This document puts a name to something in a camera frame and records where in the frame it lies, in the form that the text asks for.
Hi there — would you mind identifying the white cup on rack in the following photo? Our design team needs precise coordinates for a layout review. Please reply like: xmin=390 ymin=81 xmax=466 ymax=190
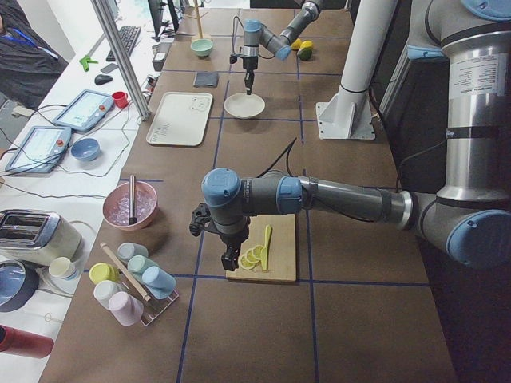
xmin=93 ymin=280 xmax=125 ymax=310

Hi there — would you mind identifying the cream paper cup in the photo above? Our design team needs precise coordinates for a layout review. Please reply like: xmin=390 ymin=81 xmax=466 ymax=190
xmin=48 ymin=257 xmax=79 ymax=281

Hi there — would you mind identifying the wooden mug stand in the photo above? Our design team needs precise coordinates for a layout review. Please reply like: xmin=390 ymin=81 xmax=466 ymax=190
xmin=192 ymin=0 xmax=212 ymax=43

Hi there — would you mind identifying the yellow lemon upper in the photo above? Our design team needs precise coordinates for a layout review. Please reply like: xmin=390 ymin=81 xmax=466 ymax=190
xmin=291 ymin=38 xmax=302 ymax=51

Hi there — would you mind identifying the teach pendant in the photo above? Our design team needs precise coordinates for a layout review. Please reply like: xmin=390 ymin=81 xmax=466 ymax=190
xmin=6 ymin=126 xmax=73 ymax=175
xmin=52 ymin=89 xmax=113 ymax=132

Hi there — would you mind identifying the black keyboard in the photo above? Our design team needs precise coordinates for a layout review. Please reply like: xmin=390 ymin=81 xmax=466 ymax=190
xmin=118 ymin=26 xmax=141 ymax=56

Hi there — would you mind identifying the teach pendant far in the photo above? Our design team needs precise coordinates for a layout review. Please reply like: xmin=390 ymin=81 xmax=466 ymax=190
xmin=52 ymin=89 xmax=113 ymax=132

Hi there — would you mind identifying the yellow plastic knife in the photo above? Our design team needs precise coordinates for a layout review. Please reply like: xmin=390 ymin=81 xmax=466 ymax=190
xmin=260 ymin=225 xmax=272 ymax=271

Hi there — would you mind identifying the pink cup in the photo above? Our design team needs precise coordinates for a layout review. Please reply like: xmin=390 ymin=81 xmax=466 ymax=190
xmin=109 ymin=291 xmax=144 ymax=326

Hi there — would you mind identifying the blue bowl on desk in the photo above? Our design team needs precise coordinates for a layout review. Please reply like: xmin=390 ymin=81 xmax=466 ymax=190
xmin=71 ymin=138 xmax=101 ymax=162

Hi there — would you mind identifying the aluminium frame post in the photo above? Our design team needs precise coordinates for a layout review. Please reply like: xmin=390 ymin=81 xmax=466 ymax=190
xmin=91 ymin=0 xmax=150 ymax=121

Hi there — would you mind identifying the black box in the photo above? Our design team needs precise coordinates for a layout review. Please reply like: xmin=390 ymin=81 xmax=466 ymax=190
xmin=152 ymin=41 xmax=172 ymax=72

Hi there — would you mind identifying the dark blue bowl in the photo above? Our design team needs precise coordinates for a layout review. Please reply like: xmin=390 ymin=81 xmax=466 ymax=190
xmin=1 ymin=260 xmax=39 ymax=313

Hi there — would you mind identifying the yellow cup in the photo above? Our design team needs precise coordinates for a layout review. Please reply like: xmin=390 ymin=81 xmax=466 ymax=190
xmin=89 ymin=263 xmax=120 ymax=285

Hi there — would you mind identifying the light blue cup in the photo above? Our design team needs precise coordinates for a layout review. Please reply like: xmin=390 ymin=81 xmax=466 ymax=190
xmin=142 ymin=266 xmax=176 ymax=299

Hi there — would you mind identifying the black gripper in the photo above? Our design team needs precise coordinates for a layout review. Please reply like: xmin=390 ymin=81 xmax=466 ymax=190
xmin=189 ymin=203 xmax=250 ymax=271
xmin=229 ymin=54 xmax=259 ymax=95

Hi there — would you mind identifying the mint green bowl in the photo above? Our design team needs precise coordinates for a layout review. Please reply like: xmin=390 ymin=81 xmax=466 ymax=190
xmin=190 ymin=38 xmax=213 ymax=57

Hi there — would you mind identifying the clear acrylic cup rack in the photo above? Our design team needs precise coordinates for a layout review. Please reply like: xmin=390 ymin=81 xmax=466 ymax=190
xmin=120 ymin=274 xmax=179 ymax=326

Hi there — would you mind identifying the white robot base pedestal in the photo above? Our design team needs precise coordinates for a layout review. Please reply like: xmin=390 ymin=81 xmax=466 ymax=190
xmin=316 ymin=0 xmax=398 ymax=140

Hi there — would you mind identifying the green clamp tool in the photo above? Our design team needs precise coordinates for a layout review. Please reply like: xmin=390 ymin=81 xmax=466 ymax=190
xmin=79 ymin=55 xmax=98 ymax=72

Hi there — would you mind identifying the grey blue cup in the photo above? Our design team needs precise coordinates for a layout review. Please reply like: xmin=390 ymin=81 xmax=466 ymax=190
xmin=117 ymin=242 xmax=149 ymax=262

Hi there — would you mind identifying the white bear tray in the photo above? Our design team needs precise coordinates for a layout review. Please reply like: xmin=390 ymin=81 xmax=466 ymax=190
xmin=146 ymin=92 xmax=213 ymax=147

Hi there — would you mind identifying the metal black handled scoop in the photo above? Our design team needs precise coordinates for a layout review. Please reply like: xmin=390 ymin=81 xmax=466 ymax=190
xmin=129 ymin=175 xmax=137 ymax=226

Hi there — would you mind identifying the red cup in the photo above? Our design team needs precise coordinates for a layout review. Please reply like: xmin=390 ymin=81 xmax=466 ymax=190
xmin=111 ymin=91 xmax=129 ymax=109

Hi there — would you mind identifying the white metal toaster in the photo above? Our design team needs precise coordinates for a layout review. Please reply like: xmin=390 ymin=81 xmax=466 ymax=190
xmin=1 ymin=209 xmax=81 ymax=266

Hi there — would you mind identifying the mint cup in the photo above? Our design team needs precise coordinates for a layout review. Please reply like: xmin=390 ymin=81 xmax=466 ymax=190
xmin=127 ymin=255 xmax=158 ymax=275

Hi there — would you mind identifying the black computer mouse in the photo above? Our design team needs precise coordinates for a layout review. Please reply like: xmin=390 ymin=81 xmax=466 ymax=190
xmin=94 ymin=74 xmax=113 ymax=86

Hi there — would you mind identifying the cream round plate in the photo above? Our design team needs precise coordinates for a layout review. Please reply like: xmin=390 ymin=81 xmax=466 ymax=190
xmin=224 ymin=93 xmax=266 ymax=119

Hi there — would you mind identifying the red bottle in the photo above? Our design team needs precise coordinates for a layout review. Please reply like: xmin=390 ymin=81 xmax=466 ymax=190
xmin=1 ymin=325 xmax=54 ymax=359

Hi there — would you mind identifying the yellow lemon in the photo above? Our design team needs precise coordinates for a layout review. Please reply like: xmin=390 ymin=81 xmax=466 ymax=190
xmin=299 ymin=40 xmax=313 ymax=50
xmin=291 ymin=38 xmax=302 ymax=51

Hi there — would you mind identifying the pink bowl with ice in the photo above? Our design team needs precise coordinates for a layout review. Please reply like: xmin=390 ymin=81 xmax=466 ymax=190
xmin=102 ymin=181 xmax=158 ymax=231

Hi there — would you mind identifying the teach pendant near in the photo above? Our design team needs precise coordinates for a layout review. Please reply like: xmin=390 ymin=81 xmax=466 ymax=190
xmin=6 ymin=126 xmax=73 ymax=175

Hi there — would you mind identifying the yellow lemon lower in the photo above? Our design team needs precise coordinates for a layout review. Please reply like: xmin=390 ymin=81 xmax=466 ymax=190
xmin=299 ymin=40 xmax=313 ymax=50

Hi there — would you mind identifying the wooden cutting board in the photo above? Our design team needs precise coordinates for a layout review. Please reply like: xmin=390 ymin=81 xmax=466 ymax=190
xmin=226 ymin=215 xmax=296 ymax=282

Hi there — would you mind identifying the person in black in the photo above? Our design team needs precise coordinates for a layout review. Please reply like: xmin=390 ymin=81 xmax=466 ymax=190
xmin=1 ymin=1 xmax=68 ymax=109

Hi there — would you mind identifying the grey folded cloth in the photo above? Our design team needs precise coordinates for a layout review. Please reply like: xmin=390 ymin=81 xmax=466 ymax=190
xmin=193 ymin=72 xmax=219 ymax=88

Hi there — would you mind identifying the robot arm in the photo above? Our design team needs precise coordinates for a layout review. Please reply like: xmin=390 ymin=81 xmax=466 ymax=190
xmin=229 ymin=0 xmax=323 ymax=95
xmin=190 ymin=1 xmax=510 ymax=271

